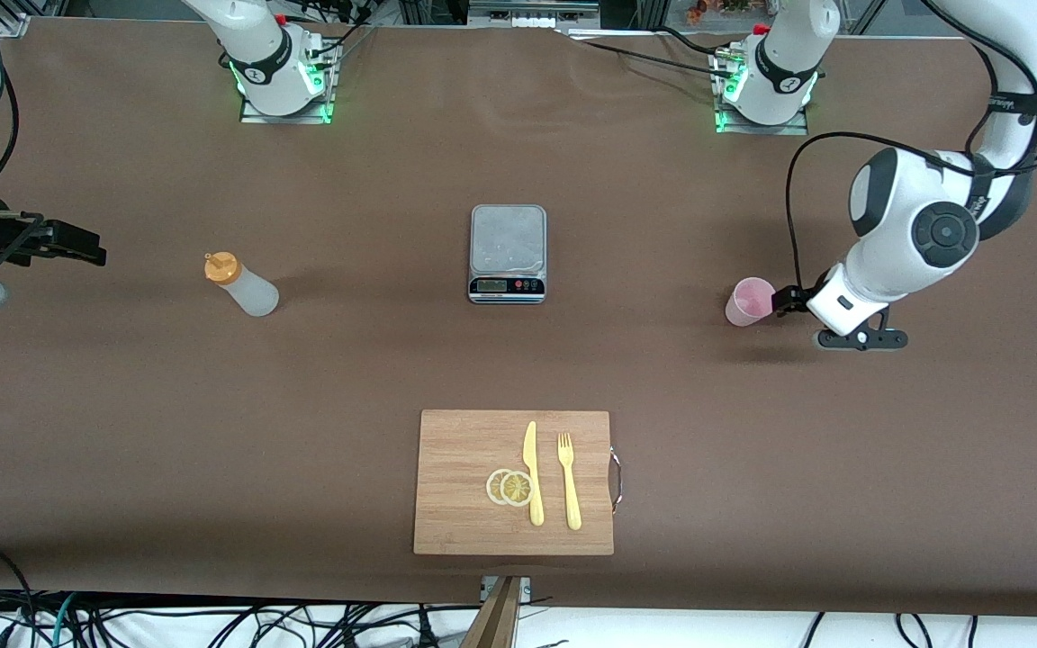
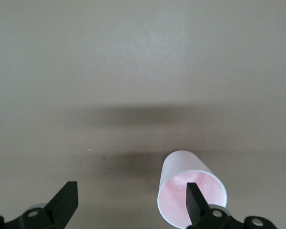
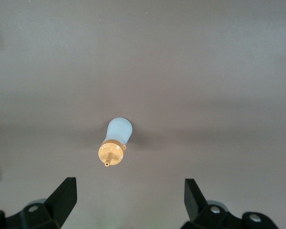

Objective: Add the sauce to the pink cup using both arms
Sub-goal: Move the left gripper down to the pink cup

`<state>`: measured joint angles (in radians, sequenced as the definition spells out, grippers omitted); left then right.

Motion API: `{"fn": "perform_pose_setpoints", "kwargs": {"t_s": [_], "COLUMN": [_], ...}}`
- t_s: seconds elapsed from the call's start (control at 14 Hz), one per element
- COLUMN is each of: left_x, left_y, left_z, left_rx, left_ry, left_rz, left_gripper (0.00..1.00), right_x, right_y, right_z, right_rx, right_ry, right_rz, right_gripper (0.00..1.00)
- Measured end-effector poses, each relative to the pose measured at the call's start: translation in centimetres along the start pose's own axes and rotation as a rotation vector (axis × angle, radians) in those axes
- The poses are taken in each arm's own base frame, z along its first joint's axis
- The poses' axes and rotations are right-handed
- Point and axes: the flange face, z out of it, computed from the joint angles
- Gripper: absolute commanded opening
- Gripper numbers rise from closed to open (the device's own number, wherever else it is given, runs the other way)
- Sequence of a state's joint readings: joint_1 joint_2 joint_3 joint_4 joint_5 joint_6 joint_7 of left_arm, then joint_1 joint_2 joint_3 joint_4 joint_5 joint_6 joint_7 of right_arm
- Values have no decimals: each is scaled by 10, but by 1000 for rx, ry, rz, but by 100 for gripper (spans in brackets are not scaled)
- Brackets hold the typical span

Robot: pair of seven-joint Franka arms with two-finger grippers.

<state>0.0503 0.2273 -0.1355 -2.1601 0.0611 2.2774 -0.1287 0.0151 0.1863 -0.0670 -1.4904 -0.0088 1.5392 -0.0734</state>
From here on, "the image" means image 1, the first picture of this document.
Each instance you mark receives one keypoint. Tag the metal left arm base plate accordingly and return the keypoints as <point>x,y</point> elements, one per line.
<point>789,130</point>

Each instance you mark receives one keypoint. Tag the brown table cover sheet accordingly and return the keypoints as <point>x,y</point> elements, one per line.
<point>752,432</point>

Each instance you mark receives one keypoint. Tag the yellow plastic fork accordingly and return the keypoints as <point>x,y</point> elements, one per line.
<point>572,504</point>

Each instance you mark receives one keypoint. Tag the white power strip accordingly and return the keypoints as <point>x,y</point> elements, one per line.
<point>535,22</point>

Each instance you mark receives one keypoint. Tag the pink plastic cup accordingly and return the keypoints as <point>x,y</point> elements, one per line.
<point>748,301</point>

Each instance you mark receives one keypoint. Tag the aluminium corner profile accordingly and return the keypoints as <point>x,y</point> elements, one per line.
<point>16,25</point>

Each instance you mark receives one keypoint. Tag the small orange item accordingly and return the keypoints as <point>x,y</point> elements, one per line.
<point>697,11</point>

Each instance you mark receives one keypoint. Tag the silver digital kitchen scale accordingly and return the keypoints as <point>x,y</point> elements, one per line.
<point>508,236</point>

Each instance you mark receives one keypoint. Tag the yellow plastic knife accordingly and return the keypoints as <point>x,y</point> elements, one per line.
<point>536,504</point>

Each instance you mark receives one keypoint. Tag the small metal bracket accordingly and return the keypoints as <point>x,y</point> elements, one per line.
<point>525,589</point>

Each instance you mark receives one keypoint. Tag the lemon slice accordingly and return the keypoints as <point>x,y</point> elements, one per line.
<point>516,489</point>
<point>492,487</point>

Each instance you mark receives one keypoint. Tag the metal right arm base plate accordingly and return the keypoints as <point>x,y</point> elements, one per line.
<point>257,118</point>

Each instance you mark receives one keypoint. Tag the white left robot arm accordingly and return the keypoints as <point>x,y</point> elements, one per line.
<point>906,234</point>

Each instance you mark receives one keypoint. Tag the aluminium frame rail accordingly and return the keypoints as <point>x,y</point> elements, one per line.
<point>491,9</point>

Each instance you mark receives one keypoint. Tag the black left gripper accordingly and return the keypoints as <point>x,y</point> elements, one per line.
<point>789,299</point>

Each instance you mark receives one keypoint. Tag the translucent squeeze bottle orange cap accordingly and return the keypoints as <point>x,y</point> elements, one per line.
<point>253,292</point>

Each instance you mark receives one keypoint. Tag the wooden post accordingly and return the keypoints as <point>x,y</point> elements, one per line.
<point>496,621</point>

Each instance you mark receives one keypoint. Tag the bamboo cutting board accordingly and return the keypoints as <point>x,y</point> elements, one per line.
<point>460,468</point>

